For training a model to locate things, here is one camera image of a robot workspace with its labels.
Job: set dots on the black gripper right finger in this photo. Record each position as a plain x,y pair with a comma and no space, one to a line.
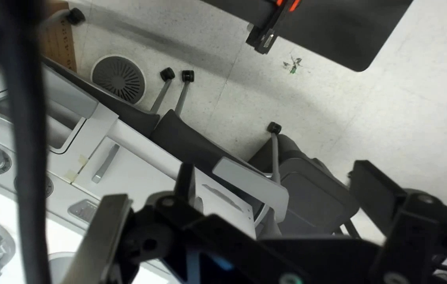
421,241

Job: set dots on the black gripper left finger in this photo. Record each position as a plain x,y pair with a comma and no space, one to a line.
96,246

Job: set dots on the small white cabinet door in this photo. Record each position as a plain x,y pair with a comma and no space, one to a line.
137,178

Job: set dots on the white oven door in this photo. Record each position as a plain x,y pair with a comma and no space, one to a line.
96,126

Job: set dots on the wide white cabinet door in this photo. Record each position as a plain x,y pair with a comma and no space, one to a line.
222,202

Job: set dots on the grey metal stand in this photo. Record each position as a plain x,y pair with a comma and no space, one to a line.
311,194

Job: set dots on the round grey vent disc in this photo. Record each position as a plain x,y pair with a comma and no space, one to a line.
118,79

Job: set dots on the black floor mat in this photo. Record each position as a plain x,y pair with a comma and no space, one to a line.
338,31

